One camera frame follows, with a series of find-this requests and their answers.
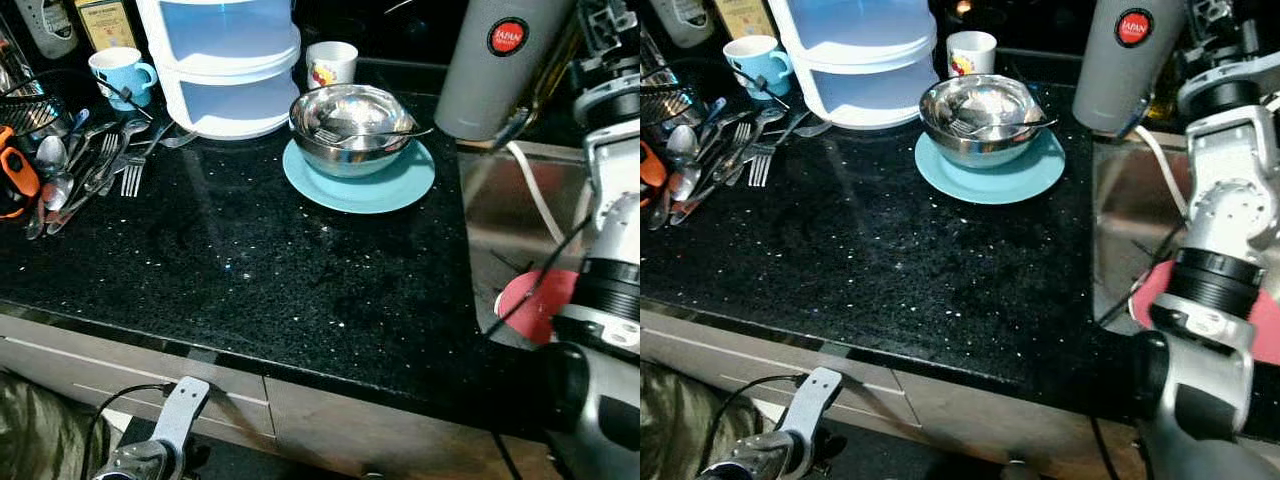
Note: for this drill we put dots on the olive green bag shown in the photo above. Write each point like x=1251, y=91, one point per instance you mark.
x=675, y=425
x=40, y=430

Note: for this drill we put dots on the grey plastic bottle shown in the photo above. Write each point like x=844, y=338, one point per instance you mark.
x=50, y=25
x=682, y=20

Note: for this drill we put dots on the black floor mat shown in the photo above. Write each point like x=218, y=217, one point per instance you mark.
x=270, y=465
x=900, y=465

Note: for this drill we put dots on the pink plate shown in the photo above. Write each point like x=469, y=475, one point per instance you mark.
x=545, y=320
x=1150, y=295

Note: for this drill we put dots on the steel spoon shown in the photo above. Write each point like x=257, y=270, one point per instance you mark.
x=686, y=182
x=683, y=142
x=52, y=152
x=58, y=192

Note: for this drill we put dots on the beige cabinet drawer front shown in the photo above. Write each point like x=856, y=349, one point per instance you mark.
x=120, y=385
x=760, y=370

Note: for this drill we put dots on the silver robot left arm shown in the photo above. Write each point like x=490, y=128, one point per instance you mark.
x=760, y=462
x=135, y=465

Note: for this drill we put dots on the yellow oil bottle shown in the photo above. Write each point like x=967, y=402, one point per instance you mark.
x=1165, y=100
x=555, y=85

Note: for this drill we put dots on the light blue plate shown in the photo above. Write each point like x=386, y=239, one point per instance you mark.
x=360, y=195
x=990, y=187

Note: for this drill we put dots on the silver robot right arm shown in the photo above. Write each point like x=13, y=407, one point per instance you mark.
x=1235, y=215
x=615, y=235

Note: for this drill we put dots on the white stacked food container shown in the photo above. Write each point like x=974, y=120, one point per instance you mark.
x=230, y=60
x=860, y=55

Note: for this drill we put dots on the yellow printed carton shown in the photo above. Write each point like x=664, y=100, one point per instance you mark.
x=105, y=22
x=745, y=18

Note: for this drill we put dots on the white printed cup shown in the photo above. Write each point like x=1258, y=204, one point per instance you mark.
x=335, y=65
x=975, y=52

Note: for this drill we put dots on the blue ceramic mug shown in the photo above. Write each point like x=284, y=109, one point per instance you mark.
x=750, y=68
x=115, y=80

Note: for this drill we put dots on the grey thermos red label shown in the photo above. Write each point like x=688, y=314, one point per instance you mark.
x=1120, y=85
x=490, y=90

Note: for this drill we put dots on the beige cabinet door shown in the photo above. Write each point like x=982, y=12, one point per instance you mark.
x=1020, y=420
x=400, y=430

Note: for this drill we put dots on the stainless steel bowl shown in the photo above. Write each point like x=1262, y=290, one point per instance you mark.
x=350, y=158
x=975, y=150

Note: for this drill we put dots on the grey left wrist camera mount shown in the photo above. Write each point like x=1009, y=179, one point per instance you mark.
x=180, y=415
x=815, y=400

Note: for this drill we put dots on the stainless steel sink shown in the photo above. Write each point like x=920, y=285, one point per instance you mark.
x=1125, y=210
x=500, y=210

